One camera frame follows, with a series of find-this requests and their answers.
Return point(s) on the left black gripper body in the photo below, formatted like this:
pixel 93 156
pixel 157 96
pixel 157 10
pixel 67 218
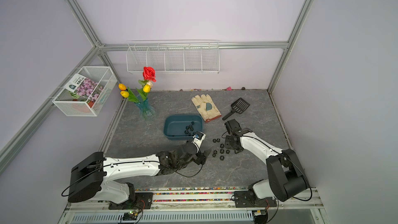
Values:
pixel 199 158

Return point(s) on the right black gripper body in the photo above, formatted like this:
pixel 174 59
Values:
pixel 228 143

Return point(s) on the teal plastic storage box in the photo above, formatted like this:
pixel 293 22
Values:
pixel 175 126

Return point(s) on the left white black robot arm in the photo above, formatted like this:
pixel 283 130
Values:
pixel 97 177

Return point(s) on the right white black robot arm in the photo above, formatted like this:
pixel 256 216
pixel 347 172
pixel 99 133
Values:
pixel 285 174

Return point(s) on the black hex nut in box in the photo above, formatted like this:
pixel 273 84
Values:
pixel 189 131

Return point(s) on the black slotted plastic scoop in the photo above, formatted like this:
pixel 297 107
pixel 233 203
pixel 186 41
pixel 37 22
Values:
pixel 239 106

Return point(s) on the beige work glove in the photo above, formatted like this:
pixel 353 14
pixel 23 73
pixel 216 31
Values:
pixel 206 107

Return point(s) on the teal glass flower vase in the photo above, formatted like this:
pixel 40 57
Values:
pixel 147 112

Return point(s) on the yellow tulip right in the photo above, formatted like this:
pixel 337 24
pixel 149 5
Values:
pixel 147 88

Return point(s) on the yellow tulip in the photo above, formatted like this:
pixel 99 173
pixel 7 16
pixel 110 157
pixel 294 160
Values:
pixel 122 87
pixel 125 94
pixel 147 88

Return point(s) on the yellow tulip lower left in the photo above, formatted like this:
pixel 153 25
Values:
pixel 125 94

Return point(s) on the yellow tulip upper left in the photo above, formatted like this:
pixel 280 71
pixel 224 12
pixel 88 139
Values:
pixel 122 87

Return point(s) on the red artificial rose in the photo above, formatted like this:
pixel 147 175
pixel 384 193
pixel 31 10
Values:
pixel 149 74

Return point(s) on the purple flower seed packet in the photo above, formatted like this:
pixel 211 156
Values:
pixel 82 88

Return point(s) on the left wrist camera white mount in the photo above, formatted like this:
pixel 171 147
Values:
pixel 198 138

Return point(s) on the aluminium front rail frame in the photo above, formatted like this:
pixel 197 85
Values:
pixel 208 205

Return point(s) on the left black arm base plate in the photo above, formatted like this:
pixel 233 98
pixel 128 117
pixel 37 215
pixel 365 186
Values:
pixel 141 201

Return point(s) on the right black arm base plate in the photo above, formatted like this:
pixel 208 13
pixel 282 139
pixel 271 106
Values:
pixel 247 199

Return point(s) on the white wire wall shelf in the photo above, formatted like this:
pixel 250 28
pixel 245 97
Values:
pixel 174 56

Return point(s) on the white wire side basket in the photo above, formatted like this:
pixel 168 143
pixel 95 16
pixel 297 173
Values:
pixel 80 108

